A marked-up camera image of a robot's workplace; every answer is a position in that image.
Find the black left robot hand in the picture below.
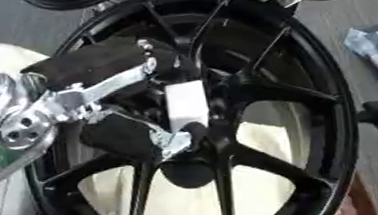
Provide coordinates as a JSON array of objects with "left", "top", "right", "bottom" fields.
[{"left": 17, "top": 27, "right": 214, "bottom": 176}]

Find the white pin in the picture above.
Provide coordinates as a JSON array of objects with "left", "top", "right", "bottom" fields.
[{"left": 161, "top": 78, "right": 212, "bottom": 132}]

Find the black spoked wheel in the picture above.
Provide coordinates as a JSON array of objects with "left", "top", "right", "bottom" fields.
[{"left": 7, "top": 0, "right": 369, "bottom": 215}]

